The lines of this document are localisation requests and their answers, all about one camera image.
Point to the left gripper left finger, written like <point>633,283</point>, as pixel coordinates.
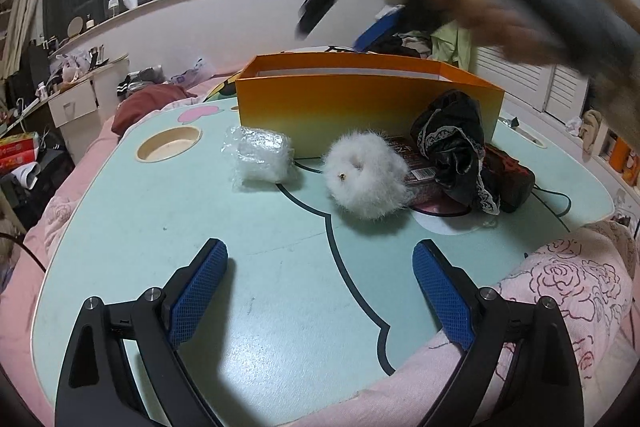
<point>96,385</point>

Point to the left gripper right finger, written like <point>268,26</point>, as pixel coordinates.
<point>542,386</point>

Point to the black lace cloth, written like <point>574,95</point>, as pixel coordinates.
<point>450,136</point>

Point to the grey fur pompom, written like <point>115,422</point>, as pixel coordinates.
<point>365,176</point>

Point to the clear plastic bag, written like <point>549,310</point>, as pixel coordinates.
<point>259,155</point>

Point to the pink quilt blanket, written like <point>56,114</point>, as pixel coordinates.
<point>587,272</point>

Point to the green hanging cloth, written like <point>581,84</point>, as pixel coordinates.
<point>452,44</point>

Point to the orange cardboard box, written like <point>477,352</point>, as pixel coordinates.
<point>315,97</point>

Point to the mint cartoon lap table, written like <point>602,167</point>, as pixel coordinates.
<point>314,305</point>

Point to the red snack box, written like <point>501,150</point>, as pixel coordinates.
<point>18,150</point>

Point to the dark red pillow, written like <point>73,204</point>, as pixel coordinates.
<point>143,102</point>

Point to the white drawer cabinet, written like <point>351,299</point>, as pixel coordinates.
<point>79,112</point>

